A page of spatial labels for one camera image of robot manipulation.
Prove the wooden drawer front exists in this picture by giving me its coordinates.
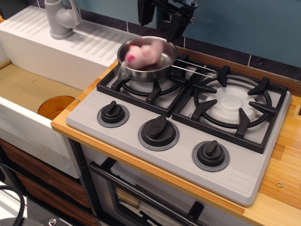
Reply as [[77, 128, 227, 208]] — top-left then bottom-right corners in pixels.
[[0, 140, 100, 226]]

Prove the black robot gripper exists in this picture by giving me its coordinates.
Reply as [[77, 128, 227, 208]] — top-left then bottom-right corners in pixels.
[[137, 0, 198, 42]]

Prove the black right burner grate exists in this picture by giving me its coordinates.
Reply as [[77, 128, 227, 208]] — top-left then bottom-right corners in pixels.
[[172, 66, 291, 153]]

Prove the grey toy faucet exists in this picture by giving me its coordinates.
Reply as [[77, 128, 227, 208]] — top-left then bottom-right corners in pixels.
[[44, 0, 81, 40]]

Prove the pink stuffed pig toy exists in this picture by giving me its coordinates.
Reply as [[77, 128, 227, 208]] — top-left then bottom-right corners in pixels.
[[124, 40, 164, 70]]

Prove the black middle stove knob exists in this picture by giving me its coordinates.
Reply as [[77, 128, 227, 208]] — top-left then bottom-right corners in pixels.
[[138, 116, 180, 152]]

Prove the toy oven door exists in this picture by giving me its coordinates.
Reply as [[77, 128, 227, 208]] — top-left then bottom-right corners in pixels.
[[82, 145, 241, 226]]

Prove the white toy sink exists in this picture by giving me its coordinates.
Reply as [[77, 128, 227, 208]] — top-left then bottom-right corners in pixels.
[[0, 6, 135, 178]]

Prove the black left burner grate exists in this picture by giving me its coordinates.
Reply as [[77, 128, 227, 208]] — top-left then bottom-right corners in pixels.
[[96, 54, 204, 117]]

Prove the black oven door handle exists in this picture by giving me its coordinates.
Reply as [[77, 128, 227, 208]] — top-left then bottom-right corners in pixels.
[[88, 158, 204, 226]]

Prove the black right stove knob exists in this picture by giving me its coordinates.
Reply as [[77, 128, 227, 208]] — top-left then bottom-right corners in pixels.
[[192, 140, 230, 172]]

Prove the black left stove knob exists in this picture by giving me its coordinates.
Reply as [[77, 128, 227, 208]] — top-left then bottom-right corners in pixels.
[[96, 101, 129, 128]]

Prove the black burner grate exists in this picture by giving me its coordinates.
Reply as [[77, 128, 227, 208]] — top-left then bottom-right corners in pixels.
[[96, 54, 204, 117], [172, 66, 291, 153]]

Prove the grey toy stove top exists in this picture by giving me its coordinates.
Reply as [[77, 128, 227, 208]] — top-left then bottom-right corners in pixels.
[[65, 54, 293, 207]]

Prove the orange plastic plate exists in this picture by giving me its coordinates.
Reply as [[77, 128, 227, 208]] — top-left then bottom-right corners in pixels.
[[38, 96, 75, 120]]

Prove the stainless steel pan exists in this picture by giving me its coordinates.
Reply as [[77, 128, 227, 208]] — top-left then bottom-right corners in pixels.
[[117, 36, 218, 82]]

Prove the black stove knob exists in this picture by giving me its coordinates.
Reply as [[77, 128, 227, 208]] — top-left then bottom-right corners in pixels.
[[138, 116, 180, 152], [192, 140, 230, 172], [96, 101, 129, 128]]

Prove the black braided cable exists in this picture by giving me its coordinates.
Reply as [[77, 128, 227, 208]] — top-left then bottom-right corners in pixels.
[[0, 185, 26, 226]]

